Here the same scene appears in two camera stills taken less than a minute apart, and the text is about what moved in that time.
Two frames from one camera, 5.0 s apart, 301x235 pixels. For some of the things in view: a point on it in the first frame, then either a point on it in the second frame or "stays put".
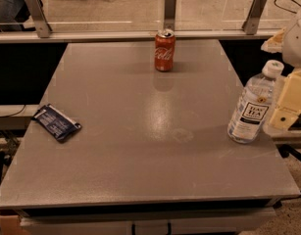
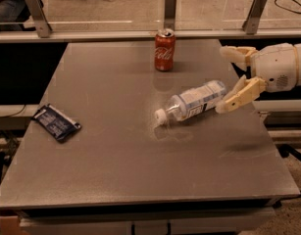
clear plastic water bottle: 254,103 -> 192,102
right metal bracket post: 250,25 stays put
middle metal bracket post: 170,9 stays put
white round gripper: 296,44 -> 275,68
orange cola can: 164,50 stays put
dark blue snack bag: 59,124 stays put
